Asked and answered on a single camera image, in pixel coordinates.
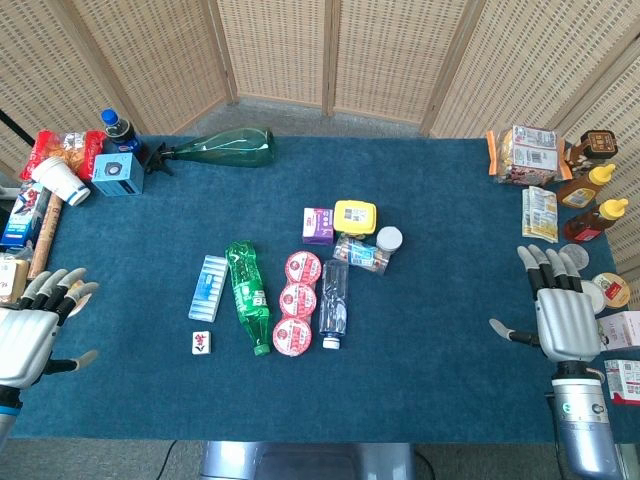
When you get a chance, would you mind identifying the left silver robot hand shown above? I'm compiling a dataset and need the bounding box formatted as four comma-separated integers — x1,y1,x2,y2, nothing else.
0,267,100,390

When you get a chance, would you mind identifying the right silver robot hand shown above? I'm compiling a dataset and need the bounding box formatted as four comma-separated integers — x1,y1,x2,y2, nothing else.
488,244,601,364

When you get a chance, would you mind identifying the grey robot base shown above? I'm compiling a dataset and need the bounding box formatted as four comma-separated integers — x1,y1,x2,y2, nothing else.
198,440,417,480

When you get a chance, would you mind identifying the red labelled syrup bottle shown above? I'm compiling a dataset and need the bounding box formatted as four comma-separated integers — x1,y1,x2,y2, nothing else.
563,198,630,245

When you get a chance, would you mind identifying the honey bottle yellow cap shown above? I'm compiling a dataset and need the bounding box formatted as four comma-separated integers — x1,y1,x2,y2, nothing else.
555,163,617,209

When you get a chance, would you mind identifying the green plastic bottle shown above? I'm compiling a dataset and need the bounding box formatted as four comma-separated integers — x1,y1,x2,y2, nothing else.
224,240,273,357

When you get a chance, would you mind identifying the dark cola bottle blue cap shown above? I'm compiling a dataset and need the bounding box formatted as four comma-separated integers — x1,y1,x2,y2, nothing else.
100,108,143,156

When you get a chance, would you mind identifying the clear water bottle blue label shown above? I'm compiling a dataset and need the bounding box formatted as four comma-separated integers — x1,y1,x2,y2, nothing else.
318,258,351,350

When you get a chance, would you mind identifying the green glass vase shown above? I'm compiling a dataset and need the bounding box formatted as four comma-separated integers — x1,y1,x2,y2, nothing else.
171,127,276,169

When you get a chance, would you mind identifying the white round tub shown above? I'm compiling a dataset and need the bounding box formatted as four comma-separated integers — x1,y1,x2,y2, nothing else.
579,279,608,316

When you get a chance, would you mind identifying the pink white box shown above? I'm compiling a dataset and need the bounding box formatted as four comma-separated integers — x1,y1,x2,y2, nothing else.
595,310,640,352

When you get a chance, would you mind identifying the round tub with printed lid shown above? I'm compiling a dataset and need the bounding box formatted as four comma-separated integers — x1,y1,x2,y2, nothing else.
592,271,631,308

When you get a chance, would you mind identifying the beige food package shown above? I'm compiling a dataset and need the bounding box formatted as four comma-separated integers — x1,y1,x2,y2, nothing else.
0,253,30,305

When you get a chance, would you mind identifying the grey round lid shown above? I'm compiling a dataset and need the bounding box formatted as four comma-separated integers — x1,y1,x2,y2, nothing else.
558,242,591,274

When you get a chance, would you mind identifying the red white box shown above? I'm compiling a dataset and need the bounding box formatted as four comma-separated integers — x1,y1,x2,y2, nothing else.
603,358,640,404

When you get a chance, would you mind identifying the brown cardboard tube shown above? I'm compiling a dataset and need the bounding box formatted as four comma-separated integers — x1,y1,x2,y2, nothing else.
26,193,63,280

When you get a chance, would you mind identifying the yellow white sachet pack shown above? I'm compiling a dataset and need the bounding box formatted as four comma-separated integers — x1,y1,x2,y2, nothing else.
521,185,560,244

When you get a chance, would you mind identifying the blue toothpaste box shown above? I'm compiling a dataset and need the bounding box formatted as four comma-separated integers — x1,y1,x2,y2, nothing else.
0,180,52,250

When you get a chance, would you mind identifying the white paper cup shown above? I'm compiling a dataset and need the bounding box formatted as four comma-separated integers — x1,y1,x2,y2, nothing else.
30,156,92,207

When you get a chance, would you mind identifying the blue table cloth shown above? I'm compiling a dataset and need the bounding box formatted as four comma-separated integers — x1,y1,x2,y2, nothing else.
7,133,640,445

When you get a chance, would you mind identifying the orange edged snack pack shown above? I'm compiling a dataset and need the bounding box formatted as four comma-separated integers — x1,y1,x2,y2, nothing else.
486,125,573,187

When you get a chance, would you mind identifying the dark brown jar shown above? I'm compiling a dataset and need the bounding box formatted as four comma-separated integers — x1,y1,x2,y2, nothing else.
565,129,619,174

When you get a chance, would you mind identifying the blue white blister pack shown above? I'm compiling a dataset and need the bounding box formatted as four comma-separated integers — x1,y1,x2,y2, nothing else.
187,254,230,322

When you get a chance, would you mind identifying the light blue cube box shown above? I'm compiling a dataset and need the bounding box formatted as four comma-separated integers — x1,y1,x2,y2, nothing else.
91,152,146,197

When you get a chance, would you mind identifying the red snack bag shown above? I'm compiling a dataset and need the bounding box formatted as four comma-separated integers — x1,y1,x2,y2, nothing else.
19,129,107,182

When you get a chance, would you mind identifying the clear jar with white lid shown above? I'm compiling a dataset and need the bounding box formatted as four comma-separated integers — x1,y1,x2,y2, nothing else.
332,226,404,277

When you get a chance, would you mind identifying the yellow lidded container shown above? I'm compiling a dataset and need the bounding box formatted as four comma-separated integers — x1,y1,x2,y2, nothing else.
332,199,379,236

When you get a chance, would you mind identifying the red lidded round cup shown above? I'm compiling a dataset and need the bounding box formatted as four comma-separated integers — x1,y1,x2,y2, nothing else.
284,250,323,286
279,283,318,320
272,317,314,357

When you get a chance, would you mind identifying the purple white small box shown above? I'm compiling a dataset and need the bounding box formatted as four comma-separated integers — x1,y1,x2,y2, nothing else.
301,207,335,246

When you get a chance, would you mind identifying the woven folding screen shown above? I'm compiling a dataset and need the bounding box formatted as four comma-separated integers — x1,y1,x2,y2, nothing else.
0,0,640,281

